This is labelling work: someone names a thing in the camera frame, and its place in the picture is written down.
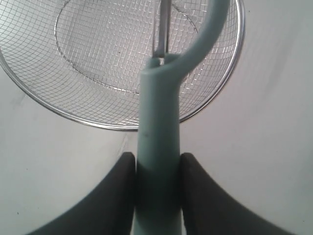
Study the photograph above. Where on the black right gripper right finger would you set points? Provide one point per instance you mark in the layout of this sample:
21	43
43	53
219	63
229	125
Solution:
208	209

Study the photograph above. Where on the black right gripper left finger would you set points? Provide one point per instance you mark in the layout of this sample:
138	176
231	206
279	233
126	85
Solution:
106	210

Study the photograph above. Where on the teal handled vegetable peeler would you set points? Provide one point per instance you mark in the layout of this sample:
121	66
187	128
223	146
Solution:
157	207

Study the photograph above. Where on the oval steel mesh basket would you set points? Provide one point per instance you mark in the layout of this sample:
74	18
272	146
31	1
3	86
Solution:
81	58

